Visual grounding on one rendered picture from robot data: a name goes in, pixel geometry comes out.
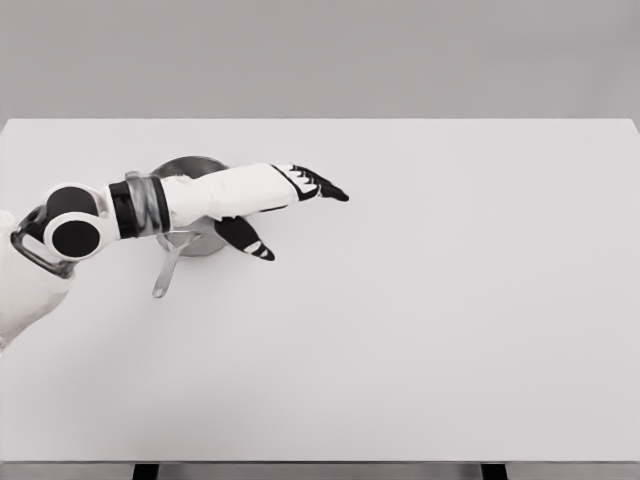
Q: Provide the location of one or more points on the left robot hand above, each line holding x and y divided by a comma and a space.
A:
255, 192

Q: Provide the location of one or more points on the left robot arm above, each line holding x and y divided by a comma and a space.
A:
80, 225

